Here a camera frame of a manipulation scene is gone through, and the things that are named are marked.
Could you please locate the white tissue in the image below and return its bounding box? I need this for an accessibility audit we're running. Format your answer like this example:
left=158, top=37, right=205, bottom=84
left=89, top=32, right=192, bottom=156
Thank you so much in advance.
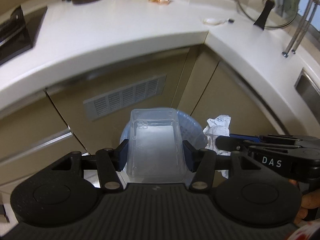
left=202, top=114, right=232, bottom=179

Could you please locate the clear plastic tray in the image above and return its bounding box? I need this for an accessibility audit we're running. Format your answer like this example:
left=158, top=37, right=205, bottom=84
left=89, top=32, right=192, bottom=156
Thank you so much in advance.
left=126, top=108, right=187, bottom=184

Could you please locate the white toothbrush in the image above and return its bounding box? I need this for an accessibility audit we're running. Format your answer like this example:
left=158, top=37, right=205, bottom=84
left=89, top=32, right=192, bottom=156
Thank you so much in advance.
left=202, top=18, right=234, bottom=26

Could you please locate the blue lined trash basket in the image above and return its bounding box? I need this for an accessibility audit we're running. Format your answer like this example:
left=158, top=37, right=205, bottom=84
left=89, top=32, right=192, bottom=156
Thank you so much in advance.
left=120, top=108, right=207, bottom=158

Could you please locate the person right hand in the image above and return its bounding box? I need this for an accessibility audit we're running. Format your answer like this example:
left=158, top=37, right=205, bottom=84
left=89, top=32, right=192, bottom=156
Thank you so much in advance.
left=294, top=190, right=320, bottom=225

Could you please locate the cabinet vent grille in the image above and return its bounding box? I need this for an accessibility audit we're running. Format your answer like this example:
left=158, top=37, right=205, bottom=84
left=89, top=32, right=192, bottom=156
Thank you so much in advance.
left=83, top=75, right=167, bottom=121

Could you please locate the stainless steel sink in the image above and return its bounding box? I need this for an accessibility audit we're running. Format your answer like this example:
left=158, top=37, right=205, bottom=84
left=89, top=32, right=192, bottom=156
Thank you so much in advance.
left=295, top=70, right=320, bottom=122

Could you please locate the steel rack rear leg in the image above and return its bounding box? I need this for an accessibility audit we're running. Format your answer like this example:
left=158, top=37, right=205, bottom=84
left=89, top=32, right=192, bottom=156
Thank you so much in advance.
left=291, top=0, right=319, bottom=54

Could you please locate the glass pot lid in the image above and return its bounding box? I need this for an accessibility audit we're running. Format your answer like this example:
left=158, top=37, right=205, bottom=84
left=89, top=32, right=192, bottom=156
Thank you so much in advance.
left=236, top=0, right=299, bottom=29

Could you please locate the black gas stove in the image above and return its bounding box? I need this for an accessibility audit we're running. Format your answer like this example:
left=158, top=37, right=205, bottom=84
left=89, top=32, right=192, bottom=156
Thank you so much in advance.
left=1, top=6, right=48, bottom=64

